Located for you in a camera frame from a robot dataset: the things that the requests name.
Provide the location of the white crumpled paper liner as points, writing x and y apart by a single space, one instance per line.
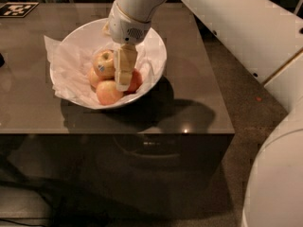
67 70

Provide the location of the dark object at left edge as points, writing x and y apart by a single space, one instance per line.
2 61

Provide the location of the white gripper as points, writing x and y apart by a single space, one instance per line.
124 27

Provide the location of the top yellow-red apple with sticker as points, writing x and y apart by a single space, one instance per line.
103 64

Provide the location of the white bowl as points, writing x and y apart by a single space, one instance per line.
82 35

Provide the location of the right red apple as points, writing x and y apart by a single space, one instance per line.
136 82

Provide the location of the left hidden apple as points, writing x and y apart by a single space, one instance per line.
94 79

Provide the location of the black white fiducial marker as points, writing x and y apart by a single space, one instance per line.
17 9

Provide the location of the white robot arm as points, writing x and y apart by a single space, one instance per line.
267 41

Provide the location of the front yellow-red apple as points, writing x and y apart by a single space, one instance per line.
107 92

